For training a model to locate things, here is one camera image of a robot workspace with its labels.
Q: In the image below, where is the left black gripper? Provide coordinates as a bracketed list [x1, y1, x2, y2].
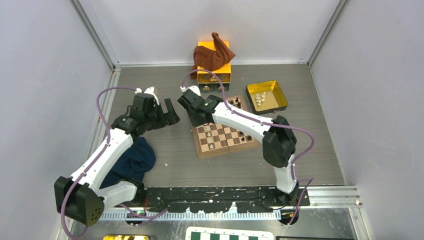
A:
[144, 98, 179, 131]

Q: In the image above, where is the wooden chess board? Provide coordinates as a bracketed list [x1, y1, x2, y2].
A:
[190, 95, 260, 159]

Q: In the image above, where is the yellow metal tray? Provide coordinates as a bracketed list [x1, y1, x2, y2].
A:
[245, 80, 288, 115]

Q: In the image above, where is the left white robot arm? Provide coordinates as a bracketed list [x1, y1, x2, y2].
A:
[54, 87, 180, 227]

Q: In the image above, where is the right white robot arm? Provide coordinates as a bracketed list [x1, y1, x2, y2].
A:
[178, 85, 298, 206]

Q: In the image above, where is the green white chess mat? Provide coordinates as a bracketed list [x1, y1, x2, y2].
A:
[185, 226, 276, 240]

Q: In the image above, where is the yellow drawer box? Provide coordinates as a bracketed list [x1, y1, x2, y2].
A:
[197, 62, 232, 92]

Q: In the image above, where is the brown cloth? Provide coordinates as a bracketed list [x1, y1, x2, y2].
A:
[191, 32, 236, 71]

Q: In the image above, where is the dark blue cloth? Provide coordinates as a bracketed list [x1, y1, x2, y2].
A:
[100, 137, 156, 189]

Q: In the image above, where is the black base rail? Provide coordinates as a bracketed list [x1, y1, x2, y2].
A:
[124, 186, 310, 214]

